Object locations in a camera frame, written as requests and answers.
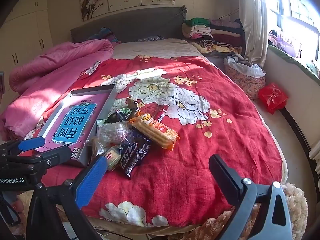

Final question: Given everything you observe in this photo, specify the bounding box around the white curtain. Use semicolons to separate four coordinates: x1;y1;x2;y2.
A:
237;0;275;63

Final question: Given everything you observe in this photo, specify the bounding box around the dark patterned cloth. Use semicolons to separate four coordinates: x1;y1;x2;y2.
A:
137;35;165;42

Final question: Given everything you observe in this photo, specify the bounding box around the grey bed headboard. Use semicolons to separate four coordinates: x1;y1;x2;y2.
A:
70;5;188;44

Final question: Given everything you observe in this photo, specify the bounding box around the floral fabric bag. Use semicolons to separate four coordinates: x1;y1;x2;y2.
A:
223;65;267;100

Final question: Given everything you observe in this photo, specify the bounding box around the striped pillow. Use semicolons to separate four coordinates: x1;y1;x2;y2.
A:
86;27;119;43

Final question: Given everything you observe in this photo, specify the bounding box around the red floral blanket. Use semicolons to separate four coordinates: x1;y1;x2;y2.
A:
37;55;289;228

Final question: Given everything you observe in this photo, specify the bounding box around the yellow-brown snack packet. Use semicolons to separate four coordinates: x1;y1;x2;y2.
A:
125;97;140;115

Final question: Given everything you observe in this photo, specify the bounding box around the cream wardrobe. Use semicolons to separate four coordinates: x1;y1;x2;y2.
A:
0;0;54;110

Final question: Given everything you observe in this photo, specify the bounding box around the dark wooden bed frame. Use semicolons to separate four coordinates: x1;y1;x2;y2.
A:
277;105;320;175

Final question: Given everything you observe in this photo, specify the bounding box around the small yellow biscuit packet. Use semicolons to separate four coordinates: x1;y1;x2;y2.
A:
104;146;123;172

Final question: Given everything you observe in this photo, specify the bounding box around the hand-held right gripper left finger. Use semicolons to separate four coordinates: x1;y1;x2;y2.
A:
26;155;108;240

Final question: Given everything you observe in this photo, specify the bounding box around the black chocolate bar packet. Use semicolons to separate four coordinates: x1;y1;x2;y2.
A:
117;140;152;180

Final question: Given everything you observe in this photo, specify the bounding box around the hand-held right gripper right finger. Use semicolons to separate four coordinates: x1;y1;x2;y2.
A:
209;154;293;240

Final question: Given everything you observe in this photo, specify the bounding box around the red plastic bag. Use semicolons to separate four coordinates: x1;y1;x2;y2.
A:
258;82;288;115

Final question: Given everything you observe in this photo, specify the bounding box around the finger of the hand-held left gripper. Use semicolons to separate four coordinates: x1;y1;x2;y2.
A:
0;136;46;155
40;145;73;169

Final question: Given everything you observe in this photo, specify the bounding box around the grey box lid pink print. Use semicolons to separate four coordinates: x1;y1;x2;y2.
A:
35;84;118;168

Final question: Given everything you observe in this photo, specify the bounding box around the red sausage stick packet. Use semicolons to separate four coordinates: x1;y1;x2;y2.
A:
156;105;170;123

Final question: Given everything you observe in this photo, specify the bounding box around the green snack packet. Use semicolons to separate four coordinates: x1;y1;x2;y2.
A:
105;107;137;124

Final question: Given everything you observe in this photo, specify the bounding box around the clear printed snack packet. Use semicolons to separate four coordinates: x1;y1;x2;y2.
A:
96;121;135;145

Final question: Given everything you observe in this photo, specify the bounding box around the pink quilt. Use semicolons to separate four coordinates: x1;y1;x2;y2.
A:
0;40;114;140

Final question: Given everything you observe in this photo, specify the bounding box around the white plastic bag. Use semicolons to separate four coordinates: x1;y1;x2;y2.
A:
224;55;267;78

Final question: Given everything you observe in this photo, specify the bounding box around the window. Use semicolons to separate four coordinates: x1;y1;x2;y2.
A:
269;0;320;63

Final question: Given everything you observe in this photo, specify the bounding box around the stack of folded clothes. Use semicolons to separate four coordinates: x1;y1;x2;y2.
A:
181;17;245;55

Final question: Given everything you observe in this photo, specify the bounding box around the beige bed sheet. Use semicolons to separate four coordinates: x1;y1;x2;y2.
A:
110;38;208;63

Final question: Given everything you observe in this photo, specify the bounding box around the pile of colourful cloths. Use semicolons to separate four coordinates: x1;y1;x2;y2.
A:
269;29;320;75

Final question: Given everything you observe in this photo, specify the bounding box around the orange cracker packet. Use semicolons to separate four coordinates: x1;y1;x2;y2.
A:
129;112;180;152

